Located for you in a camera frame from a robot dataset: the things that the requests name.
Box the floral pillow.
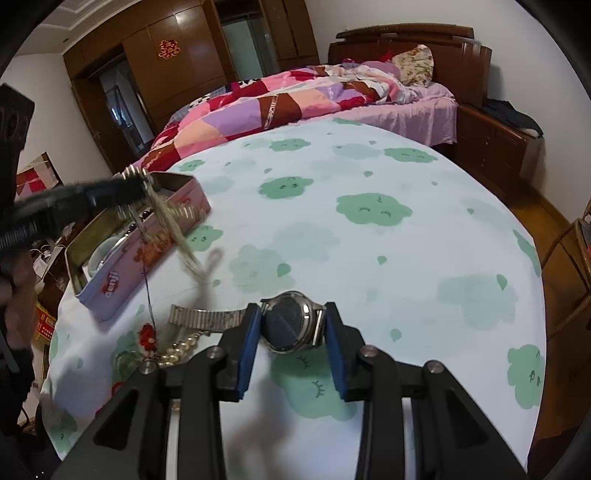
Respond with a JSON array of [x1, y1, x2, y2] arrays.
[[392, 44, 435, 86]]

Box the dark bead bracelet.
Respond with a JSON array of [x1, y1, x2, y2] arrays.
[[124, 210, 154, 237]]

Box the dark clothes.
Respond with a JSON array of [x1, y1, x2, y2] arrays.
[[482, 98, 544, 136]]

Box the purple pillow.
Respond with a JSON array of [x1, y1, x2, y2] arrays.
[[360, 59, 402, 80]]

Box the patchwork quilt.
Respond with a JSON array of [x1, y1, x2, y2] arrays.
[[139, 62, 428, 172]]

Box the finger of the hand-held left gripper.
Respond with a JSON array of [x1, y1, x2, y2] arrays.
[[0, 178, 149, 253]]

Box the brown wooden wardrobe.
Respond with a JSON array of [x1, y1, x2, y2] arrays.
[[62, 0, 320, 174]]

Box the red knot charm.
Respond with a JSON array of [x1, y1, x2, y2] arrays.
[[137, 272, 158, 357]]

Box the cloud print tablecloth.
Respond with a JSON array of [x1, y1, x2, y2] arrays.
[[39, 117, 543, 480]]

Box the red cardboard box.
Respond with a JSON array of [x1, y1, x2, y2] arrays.
[[36, 302, 59, 345]]

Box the pink tin box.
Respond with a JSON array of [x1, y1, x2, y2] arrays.
[[65, 172, 212, 322]]

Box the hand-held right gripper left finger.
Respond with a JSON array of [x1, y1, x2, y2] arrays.
[[51, 303, 262, 480]]

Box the wooden nightstand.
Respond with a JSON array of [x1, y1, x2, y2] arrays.
[[455, 104, 546, 191]]

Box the white power strip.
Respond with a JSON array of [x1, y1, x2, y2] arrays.
[[30, 244, 64, 274]]

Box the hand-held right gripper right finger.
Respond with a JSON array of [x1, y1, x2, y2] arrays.
[[324, 302, 527, 480]]

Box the silver metal wristwatch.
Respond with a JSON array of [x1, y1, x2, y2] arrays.
[[168, 291, 328, 354]]

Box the red patchwork board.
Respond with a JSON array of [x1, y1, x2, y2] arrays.
[[16, 152, 64, 200]]

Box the person's left hand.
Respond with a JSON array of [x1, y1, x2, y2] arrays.
[[0, 270, 38, 352]]

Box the pearl necklace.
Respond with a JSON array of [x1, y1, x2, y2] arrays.
[[158, 331, 211, 368]]

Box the wooden bed with pink sheet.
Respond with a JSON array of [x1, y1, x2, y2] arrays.
[[131, 23, 494, 175]]

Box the pale jade bangle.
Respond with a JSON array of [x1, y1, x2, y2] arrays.
[[88, 237, 125, 280]]

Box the green jade pendant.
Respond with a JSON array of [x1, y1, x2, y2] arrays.
[[111, 351, 144, 384]]

